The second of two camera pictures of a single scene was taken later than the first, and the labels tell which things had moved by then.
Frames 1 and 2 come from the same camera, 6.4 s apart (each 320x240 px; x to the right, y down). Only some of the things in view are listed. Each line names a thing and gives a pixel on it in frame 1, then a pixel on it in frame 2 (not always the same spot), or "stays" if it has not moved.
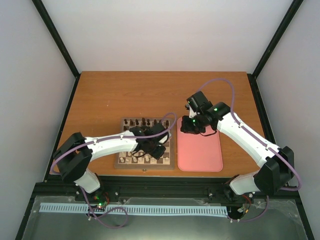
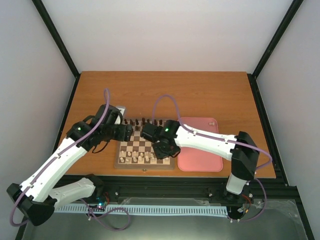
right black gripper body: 195,127 -> 163,152
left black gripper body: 155,154 -> 124,136
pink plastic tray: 196,152 stays
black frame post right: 288,18 stays
